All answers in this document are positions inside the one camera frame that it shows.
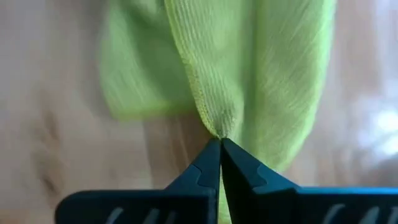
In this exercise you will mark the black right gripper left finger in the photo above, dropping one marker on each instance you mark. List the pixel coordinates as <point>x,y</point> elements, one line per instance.
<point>199,186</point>

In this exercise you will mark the lime yellow-green microfiber towel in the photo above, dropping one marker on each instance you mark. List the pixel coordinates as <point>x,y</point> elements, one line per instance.
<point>248,77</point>

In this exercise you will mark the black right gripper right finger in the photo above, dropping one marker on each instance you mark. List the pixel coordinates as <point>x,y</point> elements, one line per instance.
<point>252,193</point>

